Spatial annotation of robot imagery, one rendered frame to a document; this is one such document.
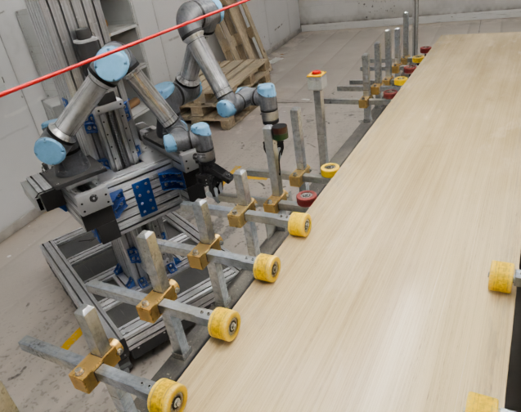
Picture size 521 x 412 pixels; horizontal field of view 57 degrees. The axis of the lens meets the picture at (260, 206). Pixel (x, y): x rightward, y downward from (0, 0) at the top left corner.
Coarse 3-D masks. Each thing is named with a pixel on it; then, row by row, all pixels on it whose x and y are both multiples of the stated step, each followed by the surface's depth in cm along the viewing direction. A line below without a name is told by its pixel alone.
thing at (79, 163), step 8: (72, 152) 202; (80, 152) 206; (64, 160) 202; (72, 160) 202; (80, 160) 205; (88, 160) 210; (56, 168) 204; (64, 168) 204; (72, 168) 203; (80, 168) 205; (56, 176) 206; (64, 176) 203; (72, 176) 204
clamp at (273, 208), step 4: (284, 192) 200; (272, 196) 198; (276, 196) 198; (280, 196) 197; (284, 196) 199; (288, 196) 201; (272, 200) 195; (276, 200) 195; (280, 200) 196; (264, 204) 194; (268, 204) 193; (272, 204) 192; (276, 204) 194; (264, 208) 195; (268, 208) 194; (272, 208) 193; (276, 208) 194; (268, 212) 195; (272, 212) 194; (276, 212) 195
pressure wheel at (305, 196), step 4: (300, 192) 190; (304, 192) 190; (308, 192) 190; (312, 192) 189; (296, 196) 188; (300, 196) 187; (304, 196) 188; (308, 196) 187; (312, 196) 186; (316, 196) 186; (300, 200) 186; (304, 200) 185; (308, 200) 185; (312, 200) 185; (300, 204) 187; (304, 204) 186; (308, 204) 186
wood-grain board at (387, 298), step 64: (448, 64) 311; (512, 64) 293; (384, 128) 235; (448, 128) 224; (512, 128) 214; (384, 192) 182; (448, 192) 175; (512, 192) 169; (320, 256) 153; (384, 256) 149; (448, 256) 144; (512, 256) 140; (256, 320) 132; (320, 320) 129; (384, 320) 125; (448, 320) 122; (512, 320) 119; (192, 384) 116; (256, 384) 114; (320, 384) 111; (384, 384) 108; (448, 384) 106
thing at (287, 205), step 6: (222, 192) 210; (222, 198) 208; (228, 198) 206; (234, 198) 205; (258, 198) 201; (264, 198) 200; (258, 204) 200; (282, 204) 194; (288, 204) 193; (294, 204) 192; (288, 210) 194; (294, 210) 193; (300, 210) 191; (306, 210) 190
